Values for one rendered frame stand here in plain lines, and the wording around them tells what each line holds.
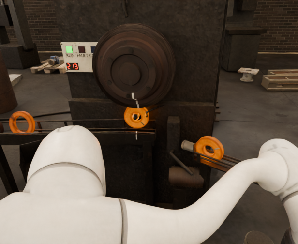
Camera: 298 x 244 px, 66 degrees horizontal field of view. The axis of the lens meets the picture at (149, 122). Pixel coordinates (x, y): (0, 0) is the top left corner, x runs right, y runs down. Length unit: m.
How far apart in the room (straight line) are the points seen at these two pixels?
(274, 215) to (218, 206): 1.63
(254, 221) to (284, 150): 1.35
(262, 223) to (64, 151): 1.74
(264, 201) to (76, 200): 1.92
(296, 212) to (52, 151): 0.54
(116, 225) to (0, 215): 0.15
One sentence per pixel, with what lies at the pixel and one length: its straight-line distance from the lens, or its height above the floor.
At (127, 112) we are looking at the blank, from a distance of 1.43.
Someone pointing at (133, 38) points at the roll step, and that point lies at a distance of 1.24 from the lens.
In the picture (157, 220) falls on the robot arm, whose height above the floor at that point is 1.15.
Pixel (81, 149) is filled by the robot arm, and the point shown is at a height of 1.21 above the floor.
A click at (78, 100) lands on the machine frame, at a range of 1.62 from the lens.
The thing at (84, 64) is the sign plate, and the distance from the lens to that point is 1.54.
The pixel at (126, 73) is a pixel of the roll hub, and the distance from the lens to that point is 1.23.
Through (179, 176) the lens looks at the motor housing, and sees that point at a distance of 1.44.
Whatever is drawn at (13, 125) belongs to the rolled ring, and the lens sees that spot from 1.91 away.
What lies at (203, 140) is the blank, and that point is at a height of 0.76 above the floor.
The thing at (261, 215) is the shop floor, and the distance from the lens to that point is 2.05.
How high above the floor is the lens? 1.45
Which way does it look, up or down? 28 degrees down
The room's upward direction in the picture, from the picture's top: 2 degrees counter-clockwise
